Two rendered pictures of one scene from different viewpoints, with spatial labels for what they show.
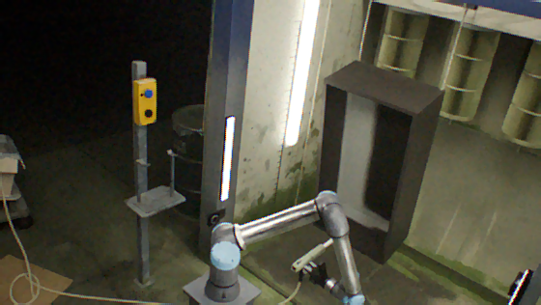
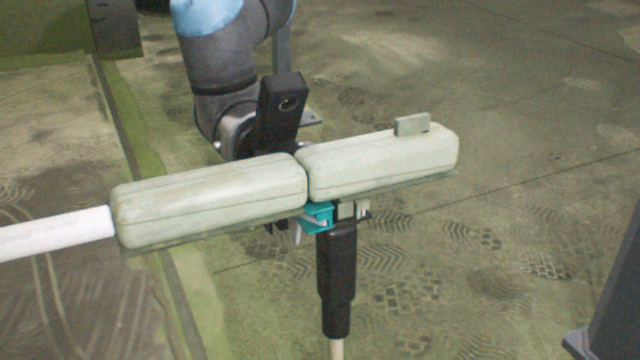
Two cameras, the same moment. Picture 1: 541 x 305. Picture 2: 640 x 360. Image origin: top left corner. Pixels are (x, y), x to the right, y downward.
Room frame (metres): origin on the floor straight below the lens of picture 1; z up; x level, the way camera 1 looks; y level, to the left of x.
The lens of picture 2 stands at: (2.60, -0.15, 0.79)
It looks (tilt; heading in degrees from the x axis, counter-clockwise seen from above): 32 degrees down; 207
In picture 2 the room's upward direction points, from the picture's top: straight up
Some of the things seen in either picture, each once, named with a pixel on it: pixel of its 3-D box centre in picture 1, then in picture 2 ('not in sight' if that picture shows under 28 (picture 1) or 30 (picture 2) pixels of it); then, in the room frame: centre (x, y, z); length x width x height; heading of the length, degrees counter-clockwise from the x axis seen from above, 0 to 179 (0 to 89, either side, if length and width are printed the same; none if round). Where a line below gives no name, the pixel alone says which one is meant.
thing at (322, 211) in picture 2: not in sight; (311, 209); (2.25, -0.33, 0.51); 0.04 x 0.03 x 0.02; 52
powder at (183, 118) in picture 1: (205, 119); not in sight; (3.50, 0.58, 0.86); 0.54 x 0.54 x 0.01
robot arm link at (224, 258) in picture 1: (224, 262); not in sight; (1.78, 0.16, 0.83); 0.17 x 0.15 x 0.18; 9
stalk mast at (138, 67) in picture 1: (141, 186); not in sight; (2.39, 0.79, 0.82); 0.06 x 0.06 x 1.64; 52
